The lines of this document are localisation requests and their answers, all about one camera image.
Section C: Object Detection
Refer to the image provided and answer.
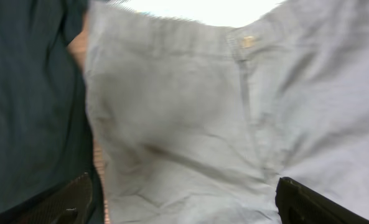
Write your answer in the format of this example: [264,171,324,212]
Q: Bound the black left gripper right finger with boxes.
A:
[275,177,369,224]

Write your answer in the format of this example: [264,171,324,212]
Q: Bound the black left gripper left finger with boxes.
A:
[11,173,93,224]

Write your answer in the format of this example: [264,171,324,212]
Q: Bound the grey shorts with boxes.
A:
[85,0,369,223]

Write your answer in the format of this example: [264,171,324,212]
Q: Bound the black garment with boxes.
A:
[0,0,105,223]

